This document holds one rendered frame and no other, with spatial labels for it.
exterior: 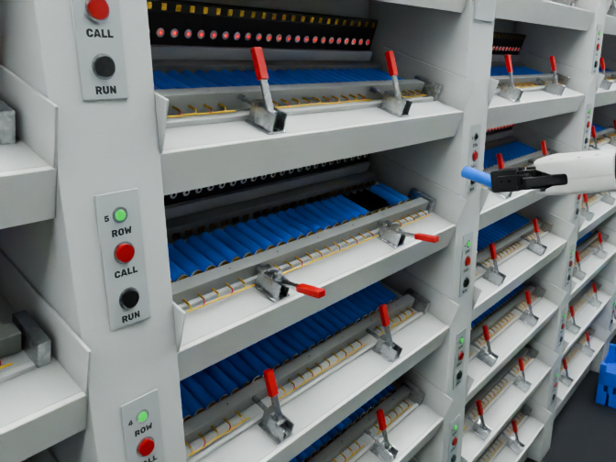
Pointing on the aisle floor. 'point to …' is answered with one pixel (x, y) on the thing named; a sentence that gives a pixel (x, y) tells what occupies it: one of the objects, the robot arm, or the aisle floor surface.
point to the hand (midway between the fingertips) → (509, 180)
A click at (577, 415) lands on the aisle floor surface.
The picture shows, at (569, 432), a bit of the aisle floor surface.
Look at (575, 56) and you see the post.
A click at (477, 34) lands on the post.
